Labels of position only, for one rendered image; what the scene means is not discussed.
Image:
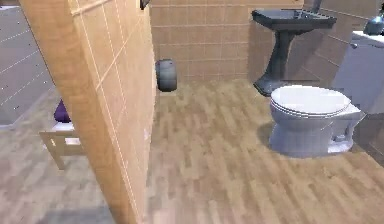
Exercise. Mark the white toilet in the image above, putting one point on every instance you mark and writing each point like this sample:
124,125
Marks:
310,113

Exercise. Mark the purple pillow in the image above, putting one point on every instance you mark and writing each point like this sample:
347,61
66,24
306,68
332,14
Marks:
61,113

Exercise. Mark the grey round bin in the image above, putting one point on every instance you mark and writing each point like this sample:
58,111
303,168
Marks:
166,75

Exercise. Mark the teal round bottle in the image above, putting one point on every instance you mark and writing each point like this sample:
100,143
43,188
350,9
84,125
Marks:
375,25

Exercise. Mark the black pedestal sink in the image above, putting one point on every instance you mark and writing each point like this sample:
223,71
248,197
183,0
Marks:
283,40

